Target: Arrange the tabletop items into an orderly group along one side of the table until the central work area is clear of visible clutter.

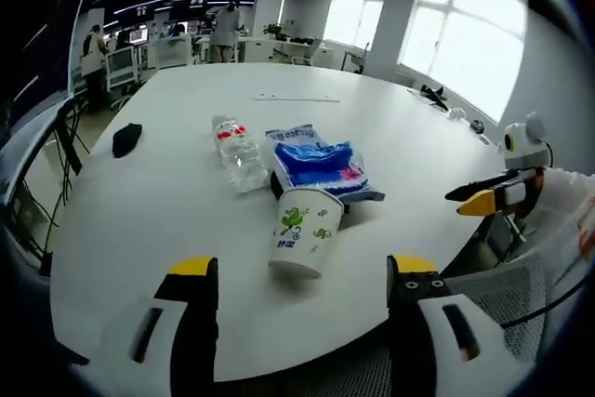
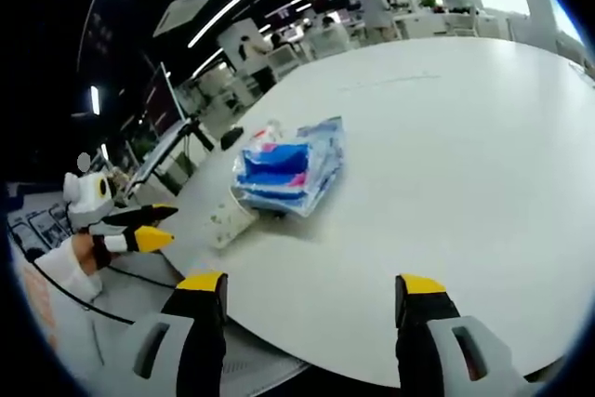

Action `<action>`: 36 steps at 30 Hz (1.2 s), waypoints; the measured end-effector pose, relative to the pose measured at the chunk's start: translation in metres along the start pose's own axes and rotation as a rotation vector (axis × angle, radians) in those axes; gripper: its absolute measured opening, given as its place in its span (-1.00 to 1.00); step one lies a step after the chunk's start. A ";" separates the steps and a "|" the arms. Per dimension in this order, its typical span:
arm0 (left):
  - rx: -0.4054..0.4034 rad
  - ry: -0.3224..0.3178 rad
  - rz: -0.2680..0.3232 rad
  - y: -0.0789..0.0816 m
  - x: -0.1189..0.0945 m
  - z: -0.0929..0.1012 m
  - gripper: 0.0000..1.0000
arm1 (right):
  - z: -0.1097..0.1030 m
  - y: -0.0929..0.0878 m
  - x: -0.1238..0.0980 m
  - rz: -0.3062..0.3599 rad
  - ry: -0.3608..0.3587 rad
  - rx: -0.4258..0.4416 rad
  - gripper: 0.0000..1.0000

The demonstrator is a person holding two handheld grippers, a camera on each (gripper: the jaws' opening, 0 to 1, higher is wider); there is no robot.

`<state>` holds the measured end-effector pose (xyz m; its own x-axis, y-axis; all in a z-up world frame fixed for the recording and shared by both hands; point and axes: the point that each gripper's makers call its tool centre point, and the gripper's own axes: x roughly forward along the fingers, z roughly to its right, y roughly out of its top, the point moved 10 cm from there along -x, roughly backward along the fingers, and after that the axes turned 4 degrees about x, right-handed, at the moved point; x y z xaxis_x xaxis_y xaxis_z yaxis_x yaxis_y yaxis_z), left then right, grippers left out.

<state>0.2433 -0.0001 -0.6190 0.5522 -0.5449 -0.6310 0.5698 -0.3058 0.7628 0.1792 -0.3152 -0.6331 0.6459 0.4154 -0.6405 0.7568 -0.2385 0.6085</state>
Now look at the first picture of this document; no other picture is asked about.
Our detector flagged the black cable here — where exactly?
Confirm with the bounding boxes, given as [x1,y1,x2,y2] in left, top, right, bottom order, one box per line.
[500,261,589,329]

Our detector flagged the white flat strip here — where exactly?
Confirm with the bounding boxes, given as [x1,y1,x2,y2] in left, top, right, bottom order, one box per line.
[252,93,341,104]

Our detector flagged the large window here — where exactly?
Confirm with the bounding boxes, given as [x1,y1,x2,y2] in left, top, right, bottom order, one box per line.
[398,0,529,125]

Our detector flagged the narrow window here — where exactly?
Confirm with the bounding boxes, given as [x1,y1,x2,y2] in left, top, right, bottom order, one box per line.
[323,0,390,50]

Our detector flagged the grey mesh chair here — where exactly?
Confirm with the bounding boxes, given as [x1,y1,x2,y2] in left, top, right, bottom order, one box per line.
[439,251,562,370]

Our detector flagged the dark chair frame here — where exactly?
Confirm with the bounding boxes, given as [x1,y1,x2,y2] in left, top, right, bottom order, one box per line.
[0,97,78,231]

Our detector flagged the blue plastic packet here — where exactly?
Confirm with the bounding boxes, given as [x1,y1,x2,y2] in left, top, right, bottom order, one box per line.
[264,125,388,205]

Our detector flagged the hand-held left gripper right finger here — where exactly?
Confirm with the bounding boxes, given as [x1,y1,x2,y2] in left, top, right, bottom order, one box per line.
[385,253,513,397]

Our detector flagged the white paper cup green print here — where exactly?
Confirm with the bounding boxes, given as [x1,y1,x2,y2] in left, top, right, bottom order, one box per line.
[267,187,346,280]

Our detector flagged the white background desk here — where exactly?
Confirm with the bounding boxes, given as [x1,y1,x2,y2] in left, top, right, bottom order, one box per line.
[237,35,324,66]

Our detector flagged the white office chair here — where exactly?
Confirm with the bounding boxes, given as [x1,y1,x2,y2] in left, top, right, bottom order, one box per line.
[105,46,141,93]

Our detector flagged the white table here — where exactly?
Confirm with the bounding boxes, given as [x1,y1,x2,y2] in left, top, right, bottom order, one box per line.
[47,61,512,383]

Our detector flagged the black cloth item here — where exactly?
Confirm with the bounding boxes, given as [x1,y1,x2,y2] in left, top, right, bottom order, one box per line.
[111,122,144,159]

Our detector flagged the clear plastic water bottle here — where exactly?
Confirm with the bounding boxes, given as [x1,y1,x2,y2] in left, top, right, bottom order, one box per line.
[211,113,270,196]

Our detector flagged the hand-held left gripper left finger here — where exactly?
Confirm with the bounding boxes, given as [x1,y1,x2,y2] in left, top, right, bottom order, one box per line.
[99,256,220,397]

